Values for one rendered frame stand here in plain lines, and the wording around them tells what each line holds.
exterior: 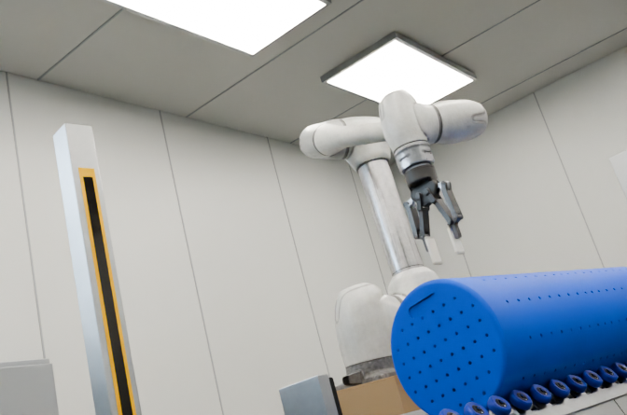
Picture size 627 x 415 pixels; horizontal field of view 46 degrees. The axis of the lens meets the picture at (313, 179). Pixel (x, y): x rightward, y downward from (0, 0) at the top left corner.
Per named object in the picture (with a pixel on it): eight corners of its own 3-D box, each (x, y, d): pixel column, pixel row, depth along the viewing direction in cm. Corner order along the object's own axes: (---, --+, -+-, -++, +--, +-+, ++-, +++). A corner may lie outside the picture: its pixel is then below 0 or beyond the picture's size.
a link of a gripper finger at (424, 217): (420, 192, 178) (415, 192, 179) (422, 239, 177) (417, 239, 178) (429, 193, 181) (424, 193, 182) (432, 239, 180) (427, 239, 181)
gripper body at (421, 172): (396, 175, 182) (407, 211, 178) (421, 160, 176) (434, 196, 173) (414, 177, 187) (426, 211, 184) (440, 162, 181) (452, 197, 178)
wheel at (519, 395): (503, 397, 142) (508, 389, 142) (515, 394, 145) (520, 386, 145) (521, 413, 139) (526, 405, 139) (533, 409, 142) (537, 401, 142)
